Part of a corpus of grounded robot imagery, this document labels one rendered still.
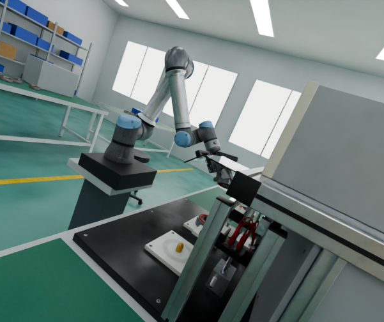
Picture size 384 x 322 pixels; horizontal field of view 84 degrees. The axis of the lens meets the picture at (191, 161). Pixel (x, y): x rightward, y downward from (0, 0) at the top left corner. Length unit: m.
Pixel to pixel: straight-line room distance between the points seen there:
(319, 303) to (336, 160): 0.24
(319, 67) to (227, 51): 2.15
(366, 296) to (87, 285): 0.50
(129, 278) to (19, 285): 0.21
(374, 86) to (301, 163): 5.24
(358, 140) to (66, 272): 0.64
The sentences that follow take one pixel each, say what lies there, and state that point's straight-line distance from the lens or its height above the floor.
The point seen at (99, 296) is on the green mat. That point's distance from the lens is 0.57.
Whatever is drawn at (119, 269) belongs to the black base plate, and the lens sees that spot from 0.60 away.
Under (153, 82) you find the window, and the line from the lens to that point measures 6.94.
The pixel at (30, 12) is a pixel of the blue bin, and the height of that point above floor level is 1.89.
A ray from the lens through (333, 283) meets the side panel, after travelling 0.41.
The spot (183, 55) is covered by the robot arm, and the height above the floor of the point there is 1.41.
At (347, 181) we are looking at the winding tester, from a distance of 0.48.
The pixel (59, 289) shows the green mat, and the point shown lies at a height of 0.75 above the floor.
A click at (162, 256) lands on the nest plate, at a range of 0.66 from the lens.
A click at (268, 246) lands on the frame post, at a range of 0.41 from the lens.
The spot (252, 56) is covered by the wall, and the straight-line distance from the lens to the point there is 5.95.
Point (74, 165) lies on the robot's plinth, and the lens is 1.20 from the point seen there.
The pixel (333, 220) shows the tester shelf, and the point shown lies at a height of 1.11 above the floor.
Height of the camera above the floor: 1.17
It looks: 10 degrees down
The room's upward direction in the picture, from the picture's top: 23 degrees clockwise
